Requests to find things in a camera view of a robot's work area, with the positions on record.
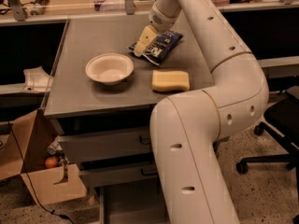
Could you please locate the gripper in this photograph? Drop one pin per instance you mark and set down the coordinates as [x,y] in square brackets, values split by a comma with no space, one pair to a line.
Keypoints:
[159,20]

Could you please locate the blue Kettle chip bag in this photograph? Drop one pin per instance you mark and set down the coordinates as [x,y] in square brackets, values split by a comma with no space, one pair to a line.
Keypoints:
[164,43]

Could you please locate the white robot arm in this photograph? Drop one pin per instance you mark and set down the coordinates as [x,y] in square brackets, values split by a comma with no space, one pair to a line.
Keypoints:
[184,126]

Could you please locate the grey drawer cabinet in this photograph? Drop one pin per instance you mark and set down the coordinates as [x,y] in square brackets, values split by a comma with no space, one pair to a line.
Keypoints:
[101,100]

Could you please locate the top grey drawer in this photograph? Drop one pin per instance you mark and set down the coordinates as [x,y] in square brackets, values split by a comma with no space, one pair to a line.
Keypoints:
[106,145]

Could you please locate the middle grey drawer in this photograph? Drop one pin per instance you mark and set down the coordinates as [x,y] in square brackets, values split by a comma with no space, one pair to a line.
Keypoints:
[118,174]

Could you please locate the open bottom grey drawer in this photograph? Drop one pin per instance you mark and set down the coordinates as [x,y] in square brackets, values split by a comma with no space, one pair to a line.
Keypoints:
[133,203]

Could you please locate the yellow sponge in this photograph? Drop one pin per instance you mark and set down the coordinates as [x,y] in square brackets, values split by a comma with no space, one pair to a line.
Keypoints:
[170,81]

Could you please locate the white paper bowl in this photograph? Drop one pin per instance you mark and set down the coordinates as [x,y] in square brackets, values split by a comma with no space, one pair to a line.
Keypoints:
[109,69]

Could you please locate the black and white tool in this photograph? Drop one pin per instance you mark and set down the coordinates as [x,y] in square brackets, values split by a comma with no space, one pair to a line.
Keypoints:
[39,7]

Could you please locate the white curved plastic part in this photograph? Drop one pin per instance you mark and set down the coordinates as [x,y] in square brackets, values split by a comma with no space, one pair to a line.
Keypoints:
[36,79]

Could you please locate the small can in box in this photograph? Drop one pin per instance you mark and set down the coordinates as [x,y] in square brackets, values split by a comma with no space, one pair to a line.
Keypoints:
[54,149]

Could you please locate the black office chair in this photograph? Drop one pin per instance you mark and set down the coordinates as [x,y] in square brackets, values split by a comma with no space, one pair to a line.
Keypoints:
[281,122]

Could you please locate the orange fruit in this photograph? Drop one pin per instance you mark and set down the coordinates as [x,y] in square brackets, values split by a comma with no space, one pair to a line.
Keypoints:
[51,162]

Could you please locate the brown cardboard box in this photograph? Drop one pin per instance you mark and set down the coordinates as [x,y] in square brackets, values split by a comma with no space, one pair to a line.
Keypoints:
[25,153]

